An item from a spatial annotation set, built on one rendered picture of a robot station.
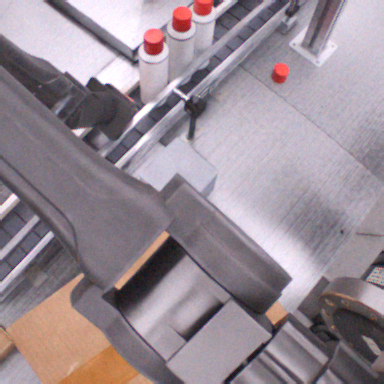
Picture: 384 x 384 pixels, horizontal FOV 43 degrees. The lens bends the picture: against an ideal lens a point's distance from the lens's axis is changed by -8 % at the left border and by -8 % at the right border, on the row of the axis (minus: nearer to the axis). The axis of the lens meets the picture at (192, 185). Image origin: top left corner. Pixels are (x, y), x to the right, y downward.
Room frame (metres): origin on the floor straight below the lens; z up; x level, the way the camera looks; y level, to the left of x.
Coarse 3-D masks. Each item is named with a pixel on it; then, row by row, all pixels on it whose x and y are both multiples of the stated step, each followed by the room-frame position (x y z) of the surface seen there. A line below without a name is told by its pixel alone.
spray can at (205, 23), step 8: (200, 0) 0.58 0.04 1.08; (208, 0) 0.59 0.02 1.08; (192, 8) 0.59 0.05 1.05; (200, 8) 0.58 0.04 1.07; (208, 8) 0.58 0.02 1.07; (192, 16) 0.58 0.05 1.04; (200, 16) 0.58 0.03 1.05; (208, 16) 0.58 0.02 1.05; (200, 24) 0.57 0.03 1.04; (208, 24) 0.57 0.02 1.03; (200, 32) 0.57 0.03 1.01; (208, 32) 0.57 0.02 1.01; (200, 40) 0.57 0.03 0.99; (208, 40) 0.57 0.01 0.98; (200, 48) 0.57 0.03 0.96; (208, 48) 0.58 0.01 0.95; (208, 64) 0.58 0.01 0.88
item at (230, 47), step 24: (240, 0) 0.78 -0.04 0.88; (288, 0) 0.81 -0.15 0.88; (216, 24) 0.70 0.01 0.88; (264, 24) 0.74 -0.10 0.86; (168, 96) 0.50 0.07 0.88; (144, 120) 0.44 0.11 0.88; (96, 144) 0.37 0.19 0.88; (120, 144) 0.38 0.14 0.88; (24, 216) 0.21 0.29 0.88; (0, 240) 0.16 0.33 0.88; (24, 240) 0.17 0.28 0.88; (0, 264) 0.12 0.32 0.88
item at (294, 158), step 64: (0, 0) 0.73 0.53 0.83; (64, 64) 0.57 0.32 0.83; (128, 64) 0.59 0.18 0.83; (256, 64) 0.64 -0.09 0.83; (256, 128) 0.49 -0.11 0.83; (320, 128) 0.51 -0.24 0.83; (0, 192) 0.26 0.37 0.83; (256, 192) 0.35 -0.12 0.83; (320, 192) 0.37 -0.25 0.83; (64, 256) 0.16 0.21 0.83; (320, 256) 0.24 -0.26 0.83; (0, 320) 0.02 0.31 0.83
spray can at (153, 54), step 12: (144, 36) 0.49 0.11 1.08; (156, 36) 0.49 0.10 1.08; (144, 48) 0.48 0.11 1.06; (156, 48) 0.48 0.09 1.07; (168, 48) 0.50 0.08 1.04; (144, 60) 0.47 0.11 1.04; (156, 60) 0.47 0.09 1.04; (168, 60) 0.49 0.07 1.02; (144, 72) 0.47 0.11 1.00; (156, 72) 0.47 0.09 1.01; (144, 84) 0.47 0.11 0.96; (156, 84) 0.47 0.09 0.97; (144, 96) 0.47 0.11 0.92
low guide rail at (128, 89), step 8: (232, 0) 0.75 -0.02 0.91; (216, 8) 0.71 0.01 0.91; (224, 8) 0.72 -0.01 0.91; (216, 16) 0.70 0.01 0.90; (136, 80) 0.50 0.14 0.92; (128, 88) 0.48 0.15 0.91; (88, 128) 0.39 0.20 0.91; (80, 136) 0.37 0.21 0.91; (8, 200) 0.23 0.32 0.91; (16, 200) 0.23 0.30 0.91; (0, 208) 0.21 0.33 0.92; (8, 208) 0.21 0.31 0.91; (0, 216) 0.20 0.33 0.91
